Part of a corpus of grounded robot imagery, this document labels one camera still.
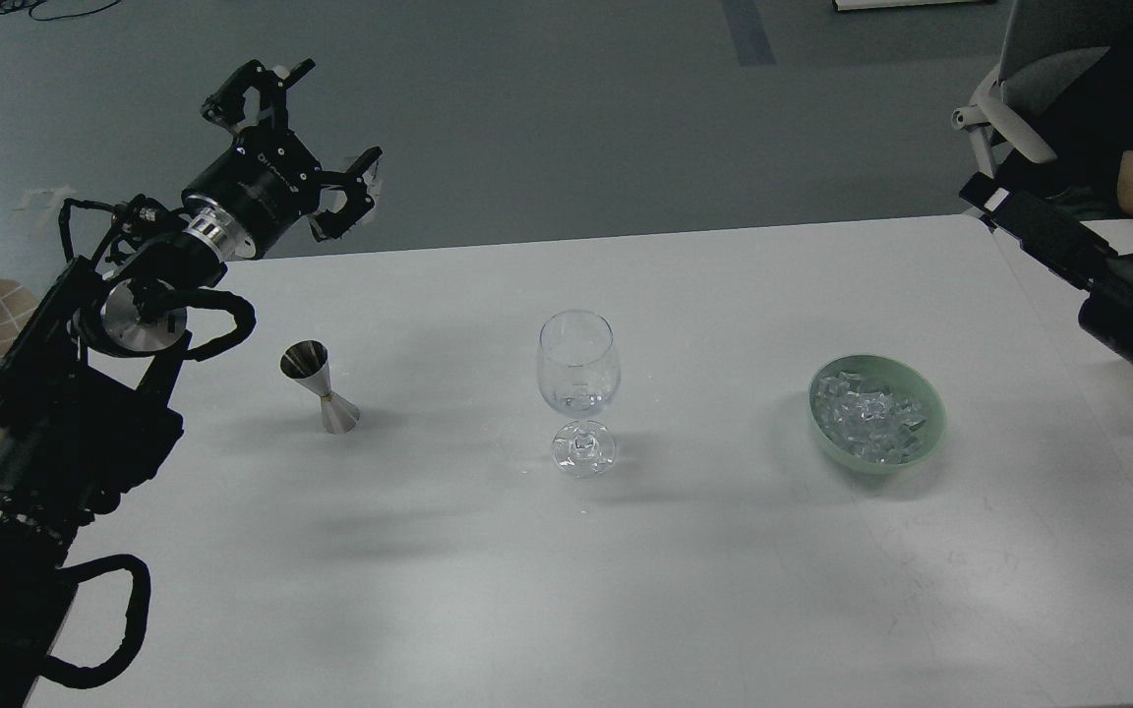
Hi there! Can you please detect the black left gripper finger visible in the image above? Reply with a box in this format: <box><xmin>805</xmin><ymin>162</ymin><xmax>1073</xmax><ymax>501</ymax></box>
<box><xmin>307</xmin><ymin>147</ymin><xmax>384</xmax><ymax>242</ymax></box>
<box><xmin>201</xmin><ymin>59</ymin><xmax>318</xmax><ymax>136</ymax></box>

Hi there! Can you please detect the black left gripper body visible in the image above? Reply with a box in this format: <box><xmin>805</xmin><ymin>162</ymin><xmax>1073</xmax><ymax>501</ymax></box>
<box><xmin>181</xmin><ymin>131</ymin><xmax>321</xmax><ymax>261</ymax></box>

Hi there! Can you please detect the steel double jigger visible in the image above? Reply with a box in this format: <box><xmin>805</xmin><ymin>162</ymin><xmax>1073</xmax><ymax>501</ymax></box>
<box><xmin>279</xmin><ymin>340</ymin><xmax>361</xmax><ymax>435</ymax></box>

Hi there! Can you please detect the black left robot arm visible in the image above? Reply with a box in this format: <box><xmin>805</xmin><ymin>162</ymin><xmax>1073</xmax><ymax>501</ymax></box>
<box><xmin>0</xmin><ymin>59</ymin><xmax>383</xmax><ymax>707</ymax></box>

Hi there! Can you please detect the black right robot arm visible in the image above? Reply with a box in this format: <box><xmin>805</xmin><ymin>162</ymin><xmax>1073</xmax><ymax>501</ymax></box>
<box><xmin>959</xmin><ymin>173</ymin><xmax>1133</xmax><ymax>366</ymax></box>

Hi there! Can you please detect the clear wine glass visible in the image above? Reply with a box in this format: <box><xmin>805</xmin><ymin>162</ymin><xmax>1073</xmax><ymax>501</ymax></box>
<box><xmin>536</xmin><ymin>310</ymin><xmax>622</xmax><ymax>479</ymax></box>

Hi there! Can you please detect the pile of ice cubes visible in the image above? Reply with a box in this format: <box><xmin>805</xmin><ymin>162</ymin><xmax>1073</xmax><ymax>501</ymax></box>
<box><xmin>810</xmin><ymin>369</ymin><xmax>929</xmax><ymax>466</ymax></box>

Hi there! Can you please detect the green bowl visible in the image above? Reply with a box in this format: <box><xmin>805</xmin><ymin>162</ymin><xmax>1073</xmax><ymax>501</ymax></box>
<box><xmin>806</xmin><ymin>355</ymin><xmax>948</xmax><ymax>478</ymax></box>

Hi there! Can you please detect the white office chair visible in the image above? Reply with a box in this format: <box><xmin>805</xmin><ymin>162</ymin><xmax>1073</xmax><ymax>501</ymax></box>
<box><xmin>949</xmin><ymin>1</ymin><xmax>1133</xmax><ymax>176</ymax></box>

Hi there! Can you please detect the person in black shirt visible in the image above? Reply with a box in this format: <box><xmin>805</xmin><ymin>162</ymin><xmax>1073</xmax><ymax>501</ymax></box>
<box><xmin>997</xmin><ymin>28</ymin><xmax>1133</xmax><ymax>216</ymax></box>

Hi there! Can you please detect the black floor cable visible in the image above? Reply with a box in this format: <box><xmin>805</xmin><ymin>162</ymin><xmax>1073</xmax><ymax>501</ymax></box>
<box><xmin>0</xmin><ymin>0</ymin><xmax>122</xmax><ymax>40</ymax></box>

